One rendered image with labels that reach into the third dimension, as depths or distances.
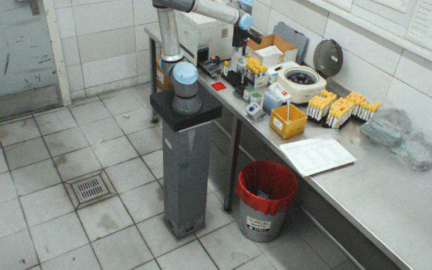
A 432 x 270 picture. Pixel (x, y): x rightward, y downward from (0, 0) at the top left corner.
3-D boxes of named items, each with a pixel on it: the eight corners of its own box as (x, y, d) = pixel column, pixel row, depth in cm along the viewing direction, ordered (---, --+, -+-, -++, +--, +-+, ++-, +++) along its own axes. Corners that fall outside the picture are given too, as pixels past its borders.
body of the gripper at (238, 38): (232, 41, 228) (234, 21, 221) (247, 43, 228) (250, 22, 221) (231, 47, 222) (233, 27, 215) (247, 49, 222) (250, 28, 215)
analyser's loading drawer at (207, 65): (195, 62, 261) (195, 55, 257) (204, 60, 264) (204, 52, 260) (212, 76, 247) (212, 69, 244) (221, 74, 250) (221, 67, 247)
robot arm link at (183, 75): (180, 99, 200) (179, 75, 191) (169, 86, 209) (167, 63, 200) (202, 93, 204) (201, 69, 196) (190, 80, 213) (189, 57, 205)
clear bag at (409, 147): (386, 145, 207) (395, 123, 198) (415, 142, 210) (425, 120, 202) (410, 172, 191) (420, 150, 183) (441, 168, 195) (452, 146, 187)
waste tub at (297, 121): (268, 125, 214) (271, 109, 208) (288, 119, 220) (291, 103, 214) (283, 139, 205) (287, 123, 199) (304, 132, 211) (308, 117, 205)
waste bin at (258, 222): (221, 216, 276) (225, 168, 249) (263, 196, 292) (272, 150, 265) (254, 258, 251) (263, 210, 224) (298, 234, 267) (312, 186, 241)
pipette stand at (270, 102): (260, 109, 226) (262, 93, 220) (268, 104, 230) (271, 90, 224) (273, 117, 220) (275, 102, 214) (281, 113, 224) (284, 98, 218)
